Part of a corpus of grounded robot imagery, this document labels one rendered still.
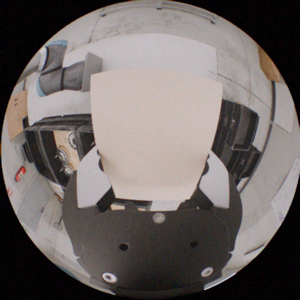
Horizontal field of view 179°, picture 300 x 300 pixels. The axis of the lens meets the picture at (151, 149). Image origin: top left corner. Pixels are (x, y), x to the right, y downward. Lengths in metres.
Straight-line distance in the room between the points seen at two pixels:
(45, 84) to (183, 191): 0.54
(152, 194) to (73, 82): 0.46
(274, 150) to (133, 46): 2.87
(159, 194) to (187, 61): 0.54
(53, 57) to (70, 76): 0.14
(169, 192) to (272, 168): 2.78
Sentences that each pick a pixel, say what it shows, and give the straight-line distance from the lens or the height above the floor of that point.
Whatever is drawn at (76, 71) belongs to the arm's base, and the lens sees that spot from 0.47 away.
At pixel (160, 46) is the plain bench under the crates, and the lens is 0.58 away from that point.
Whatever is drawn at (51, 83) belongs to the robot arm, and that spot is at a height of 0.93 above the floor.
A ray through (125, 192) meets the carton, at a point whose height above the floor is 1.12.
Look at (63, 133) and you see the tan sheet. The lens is 0.59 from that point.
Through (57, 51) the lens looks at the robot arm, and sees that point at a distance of 0.47.
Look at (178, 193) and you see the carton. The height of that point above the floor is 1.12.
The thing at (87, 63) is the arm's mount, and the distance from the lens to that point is 0.47.
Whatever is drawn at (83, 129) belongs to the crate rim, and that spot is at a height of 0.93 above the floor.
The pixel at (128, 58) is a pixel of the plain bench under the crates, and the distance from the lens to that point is 0.55.
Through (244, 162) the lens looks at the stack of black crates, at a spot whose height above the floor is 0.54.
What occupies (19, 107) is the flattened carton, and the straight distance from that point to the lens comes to 3.23.
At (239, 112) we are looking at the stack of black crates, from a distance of 0.95.
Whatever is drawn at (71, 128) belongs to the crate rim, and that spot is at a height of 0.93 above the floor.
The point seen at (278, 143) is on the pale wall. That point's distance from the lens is 2.80.
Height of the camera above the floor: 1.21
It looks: 60 degrees down
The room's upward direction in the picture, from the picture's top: 180 degrees counter-clockwise
